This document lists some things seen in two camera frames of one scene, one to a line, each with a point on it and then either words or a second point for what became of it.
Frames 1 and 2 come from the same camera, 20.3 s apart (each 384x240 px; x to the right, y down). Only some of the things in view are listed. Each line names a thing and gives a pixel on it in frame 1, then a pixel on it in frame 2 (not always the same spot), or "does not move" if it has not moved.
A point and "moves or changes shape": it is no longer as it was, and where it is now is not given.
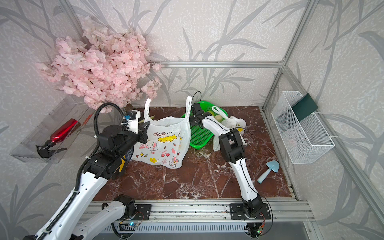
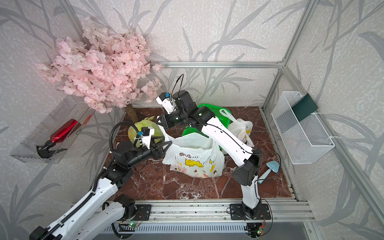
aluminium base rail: (218, 211) does not move
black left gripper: (142, 131) to (157, 153)
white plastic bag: (168, 139) moves or changes shape
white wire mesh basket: (305, 140) does not move
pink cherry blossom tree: (109, 69) does not move
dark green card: (304, 107) does not move
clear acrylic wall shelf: (50, 140) does not move
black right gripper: (191, 120) to (164, 120)
